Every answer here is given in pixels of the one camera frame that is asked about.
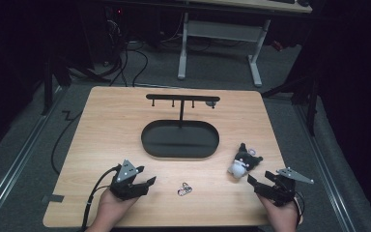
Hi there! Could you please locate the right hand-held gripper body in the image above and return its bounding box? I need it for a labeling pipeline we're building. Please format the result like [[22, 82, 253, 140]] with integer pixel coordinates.
[[254, 166, 315, 208]]

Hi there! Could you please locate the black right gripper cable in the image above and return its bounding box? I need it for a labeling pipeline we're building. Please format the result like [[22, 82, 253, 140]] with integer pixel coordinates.
[[294, 190, 305, 226]]

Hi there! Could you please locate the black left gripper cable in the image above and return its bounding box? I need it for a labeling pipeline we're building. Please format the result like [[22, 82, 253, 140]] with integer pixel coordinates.
[[81, 164, 123, 232]]

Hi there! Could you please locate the silver carabiner keychain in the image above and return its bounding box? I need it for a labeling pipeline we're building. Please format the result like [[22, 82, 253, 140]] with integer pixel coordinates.
[[177, 182, 193, 197]]

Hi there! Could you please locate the grey tape strip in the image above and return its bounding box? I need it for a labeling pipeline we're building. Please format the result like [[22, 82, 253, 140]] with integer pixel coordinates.
[[42, 193, 65, 204]]

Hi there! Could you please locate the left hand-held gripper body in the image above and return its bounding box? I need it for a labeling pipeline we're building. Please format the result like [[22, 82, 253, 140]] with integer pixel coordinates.
[[109, 159, 151, 201]]

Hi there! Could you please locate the white-legged desk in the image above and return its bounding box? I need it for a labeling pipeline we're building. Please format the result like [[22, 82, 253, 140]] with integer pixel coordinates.
[[177, 0, 313, 88]]

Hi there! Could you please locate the person's left hand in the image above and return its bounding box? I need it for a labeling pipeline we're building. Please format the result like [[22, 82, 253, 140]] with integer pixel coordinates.
[[94, 188, 140, 229]]

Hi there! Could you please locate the person's right hand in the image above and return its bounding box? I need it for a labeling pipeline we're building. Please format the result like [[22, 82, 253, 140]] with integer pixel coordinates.
[[258, 192, 301, 232]]

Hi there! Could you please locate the metal floor rail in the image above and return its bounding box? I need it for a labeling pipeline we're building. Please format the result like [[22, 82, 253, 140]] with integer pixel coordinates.
[[0, 86, 66, 224], [293, 103, 357, 232]]

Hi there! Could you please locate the black and white plush keychain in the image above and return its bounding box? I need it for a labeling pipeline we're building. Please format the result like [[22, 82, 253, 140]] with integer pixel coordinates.
[[227, 142, 265, 180]]

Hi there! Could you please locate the black floor cable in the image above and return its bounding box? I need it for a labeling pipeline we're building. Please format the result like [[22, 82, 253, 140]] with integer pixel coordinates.
[[50, 110, 84, 176]]

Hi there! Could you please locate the bundle of black cables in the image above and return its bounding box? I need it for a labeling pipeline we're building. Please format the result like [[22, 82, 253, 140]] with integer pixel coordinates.
[[104, 18, 150, 88]]

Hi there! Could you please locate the black metal stand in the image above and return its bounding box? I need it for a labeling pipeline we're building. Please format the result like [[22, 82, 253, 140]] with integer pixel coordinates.
[[260, 72, 321, 137], [40, 52, 73, 117]]

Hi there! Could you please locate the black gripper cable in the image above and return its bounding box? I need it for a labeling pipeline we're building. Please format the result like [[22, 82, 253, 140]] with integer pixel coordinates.
[[294, 190, 305, 226], [81, 164, 123, 232]]

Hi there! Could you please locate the black key rack with tray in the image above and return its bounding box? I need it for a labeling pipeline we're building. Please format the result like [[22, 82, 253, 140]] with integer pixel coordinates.
[[140, 93, 221, 160]]

